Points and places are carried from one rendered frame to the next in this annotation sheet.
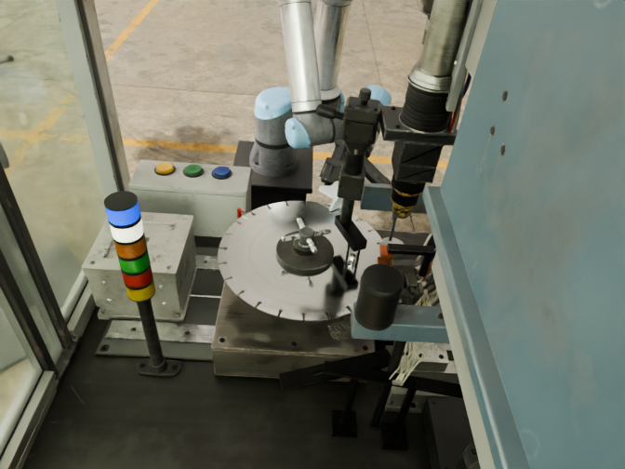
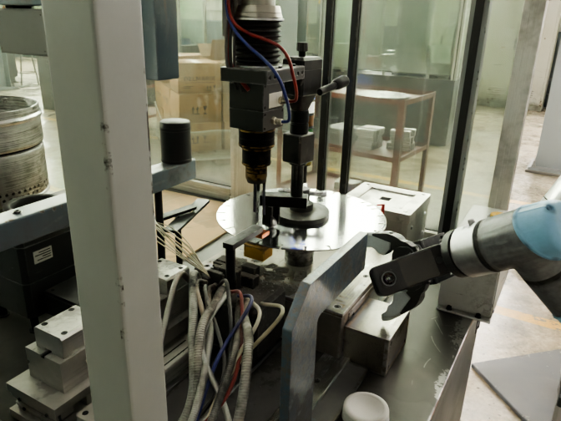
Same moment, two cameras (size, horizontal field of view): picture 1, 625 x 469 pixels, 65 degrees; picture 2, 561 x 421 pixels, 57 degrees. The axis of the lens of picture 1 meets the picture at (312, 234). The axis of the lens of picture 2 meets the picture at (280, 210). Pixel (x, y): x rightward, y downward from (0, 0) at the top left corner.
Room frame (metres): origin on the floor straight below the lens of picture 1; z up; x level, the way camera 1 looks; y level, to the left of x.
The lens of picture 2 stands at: (1.16, -0.81, 1.31)
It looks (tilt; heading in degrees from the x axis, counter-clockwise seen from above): 21 degrees down; 123
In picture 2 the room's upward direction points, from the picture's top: 2 degrees clockwise
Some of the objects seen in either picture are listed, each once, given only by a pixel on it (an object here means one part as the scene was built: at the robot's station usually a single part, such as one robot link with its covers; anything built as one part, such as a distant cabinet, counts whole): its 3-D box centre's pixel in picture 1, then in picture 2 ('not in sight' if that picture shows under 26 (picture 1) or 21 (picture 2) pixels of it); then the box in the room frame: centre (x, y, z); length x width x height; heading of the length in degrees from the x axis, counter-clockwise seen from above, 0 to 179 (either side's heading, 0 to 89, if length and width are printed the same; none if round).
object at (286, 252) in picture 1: (305, 247); (301, 208); (0.69, 0.01, 0.96); 0.11 x 0.11 x 0.03
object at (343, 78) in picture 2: (339, 119); (324, 83); (0.74, -0.03, 1.21); 0.08 x 0.06 x 0.03; 93
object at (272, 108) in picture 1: (277, 114); not in sight; (1.30, 0.14, 0.91); 0.13 x 0.12 x 0.14; 118
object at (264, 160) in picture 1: (273, 149); not in sight; (1.30, 0.14, 0.80); 0.15 x 0.15 x 0.10
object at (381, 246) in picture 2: (331, 193); (381, 237); (0.87, -0.03, 0.96); 0.09 x 0.06 x 0.03; 161
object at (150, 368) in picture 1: (157, 364); not in sight; (0.53, 0.27, 0.76); 0.09 x 0.03 x 0.03; 93
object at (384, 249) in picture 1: (405, 260); (245, 251); (0.70, -0.18, 0.95); 0.10 x 0.03 x 0.07; 93
